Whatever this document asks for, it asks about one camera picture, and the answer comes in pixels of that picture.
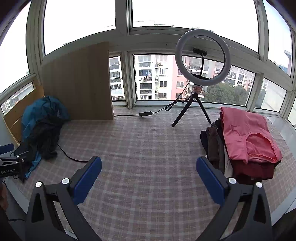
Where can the black phone holder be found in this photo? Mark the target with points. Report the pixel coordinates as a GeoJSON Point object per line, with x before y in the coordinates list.
{"type": "Point", "coordinates": [199, 51]}

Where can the dark red garment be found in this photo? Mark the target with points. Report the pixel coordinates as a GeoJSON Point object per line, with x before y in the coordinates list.
{"type": "Point", "coordinates": [254, 171]}

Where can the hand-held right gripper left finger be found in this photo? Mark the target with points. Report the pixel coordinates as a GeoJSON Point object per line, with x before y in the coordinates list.
{"type": "Point", "coordinates": [89, 176]}

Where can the light blue zip jacket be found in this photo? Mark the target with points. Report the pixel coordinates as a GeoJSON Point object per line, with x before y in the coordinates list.
{"type": "Point", "coordinates": [34, 113]}

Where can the large wooden board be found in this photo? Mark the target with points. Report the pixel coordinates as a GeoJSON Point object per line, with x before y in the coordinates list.
{"type": "Point", "coordinates": [78, 83]}

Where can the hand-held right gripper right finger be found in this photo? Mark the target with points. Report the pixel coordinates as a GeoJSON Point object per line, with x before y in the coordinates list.
{"type": "Point", "coordinates": [209, 177]}

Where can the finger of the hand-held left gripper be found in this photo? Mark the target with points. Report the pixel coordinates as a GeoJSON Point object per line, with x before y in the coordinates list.
{"type": "Point", "coordinates": [5, 148]}
{"type": "Point", "coordinates": [22, 151]}

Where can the grey garment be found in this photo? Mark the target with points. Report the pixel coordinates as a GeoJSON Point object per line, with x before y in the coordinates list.
{"type": "Point", "coordinates": [221, 153]}

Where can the pink shirt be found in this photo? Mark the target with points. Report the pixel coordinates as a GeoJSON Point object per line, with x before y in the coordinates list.
{"type": "Point", "coordinates": [242, 134]}

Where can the white window frame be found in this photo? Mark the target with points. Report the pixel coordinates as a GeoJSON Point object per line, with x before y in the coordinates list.
{"type": "Point", "coordinates": [121, 20]}

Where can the brown garment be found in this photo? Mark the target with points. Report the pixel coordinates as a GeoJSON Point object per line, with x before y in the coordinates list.
{"type": "Point", "coordinates": [211, 143]}

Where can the cream white garment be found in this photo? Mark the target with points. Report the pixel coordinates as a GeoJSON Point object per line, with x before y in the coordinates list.
{"type": "Point", "coordinates": [227, 166]}

